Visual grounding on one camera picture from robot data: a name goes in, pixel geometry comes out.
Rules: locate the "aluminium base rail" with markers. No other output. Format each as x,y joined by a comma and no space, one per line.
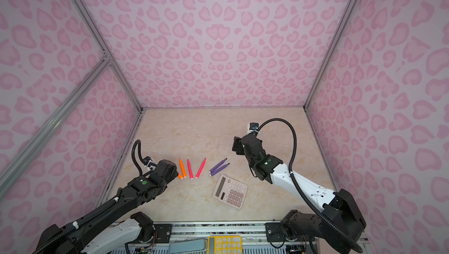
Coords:
257,237

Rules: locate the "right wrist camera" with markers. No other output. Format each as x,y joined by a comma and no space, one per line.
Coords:
253,128

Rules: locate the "pink highlighter pen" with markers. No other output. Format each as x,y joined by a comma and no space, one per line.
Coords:
191,175
198,174

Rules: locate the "pink white calculator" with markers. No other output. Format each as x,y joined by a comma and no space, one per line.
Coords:
230,191

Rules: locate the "pink highlighter pen left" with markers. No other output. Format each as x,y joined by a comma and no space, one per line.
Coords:
191,175

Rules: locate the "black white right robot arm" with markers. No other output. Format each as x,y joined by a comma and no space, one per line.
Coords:
335,215

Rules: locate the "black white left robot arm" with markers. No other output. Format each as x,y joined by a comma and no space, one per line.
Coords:
74,237

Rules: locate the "purple highlighter pen upper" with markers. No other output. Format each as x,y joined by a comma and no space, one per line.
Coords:
218,165

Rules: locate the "yellow calculator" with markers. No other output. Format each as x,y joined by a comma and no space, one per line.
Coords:
225,244

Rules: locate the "pink highlighter pen right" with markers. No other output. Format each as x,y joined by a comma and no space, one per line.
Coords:
198,174

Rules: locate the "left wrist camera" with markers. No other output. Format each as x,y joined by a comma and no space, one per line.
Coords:
149,163

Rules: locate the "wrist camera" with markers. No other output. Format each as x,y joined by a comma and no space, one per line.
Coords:
253,128
149,163

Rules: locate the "purple highlighter pen lower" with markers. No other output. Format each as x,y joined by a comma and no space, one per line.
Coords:
219,169

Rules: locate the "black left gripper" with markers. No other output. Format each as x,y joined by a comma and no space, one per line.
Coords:
175,174

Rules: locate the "grey blue case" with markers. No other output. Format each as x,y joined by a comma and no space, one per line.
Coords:
188,247

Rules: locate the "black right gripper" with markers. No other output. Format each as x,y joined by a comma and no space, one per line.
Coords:
238,144

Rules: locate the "purple highlighter pen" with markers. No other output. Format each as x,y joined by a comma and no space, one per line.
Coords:
219,169
218,165

